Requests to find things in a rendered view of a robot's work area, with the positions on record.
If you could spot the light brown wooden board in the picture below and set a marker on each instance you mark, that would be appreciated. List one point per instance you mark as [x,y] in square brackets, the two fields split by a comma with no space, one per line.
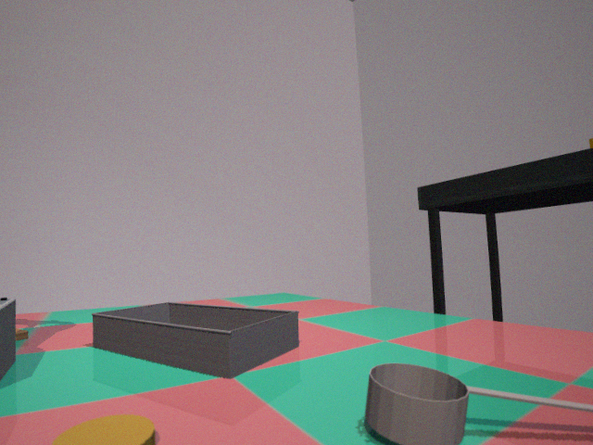
[21,334]

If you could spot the grey saucepan with long handle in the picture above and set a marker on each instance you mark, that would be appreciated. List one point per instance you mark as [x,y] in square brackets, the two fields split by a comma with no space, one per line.
[415,405]

